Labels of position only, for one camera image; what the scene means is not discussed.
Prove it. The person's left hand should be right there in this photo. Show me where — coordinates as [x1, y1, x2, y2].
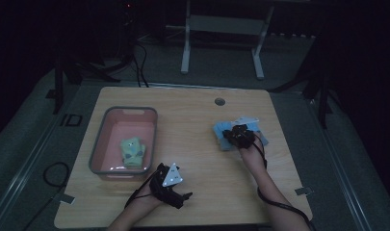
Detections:
[131, 186, 166, 210]

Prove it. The green fuzzy glove with face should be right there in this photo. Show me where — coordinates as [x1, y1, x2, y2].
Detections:
[119, 137, 146, 163]

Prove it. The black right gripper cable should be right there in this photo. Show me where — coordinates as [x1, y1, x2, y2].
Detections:
[250, 134, 316, 231]

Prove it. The pink bin with grey rim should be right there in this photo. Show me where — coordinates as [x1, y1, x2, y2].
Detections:
[88, 106, 159, 181]

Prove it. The black floor cable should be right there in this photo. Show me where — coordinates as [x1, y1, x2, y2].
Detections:
[21, 161, 71, 231]

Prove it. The blue knit glove with face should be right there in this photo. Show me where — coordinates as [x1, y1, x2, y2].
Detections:
[246, 121, 270, 147]

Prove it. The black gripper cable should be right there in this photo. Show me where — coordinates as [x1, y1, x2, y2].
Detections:
[124, 171, 161, 210]
[250, 134, 316, 231]

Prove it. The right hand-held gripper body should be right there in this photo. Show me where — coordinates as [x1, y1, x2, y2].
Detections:
[221, 116, 260, 150]

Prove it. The black tripod stand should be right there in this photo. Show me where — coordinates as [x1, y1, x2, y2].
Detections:
[47, 44, 123, 116]
[269, 61, 336, 130]

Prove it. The black cable bundle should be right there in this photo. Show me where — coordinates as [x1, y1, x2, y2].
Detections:
[118, 3, 150, 89]

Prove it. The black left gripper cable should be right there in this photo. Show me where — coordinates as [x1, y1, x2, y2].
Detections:
[124, 171, 161, 210]

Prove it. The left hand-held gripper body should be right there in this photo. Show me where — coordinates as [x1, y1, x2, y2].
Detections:
[148, 162, 188, 210]

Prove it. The person's right hand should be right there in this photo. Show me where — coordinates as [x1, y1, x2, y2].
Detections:
[238, 141, 268, 176]

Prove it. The white metal stand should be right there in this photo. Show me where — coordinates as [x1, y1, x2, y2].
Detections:
[165, 0, 275, 81]

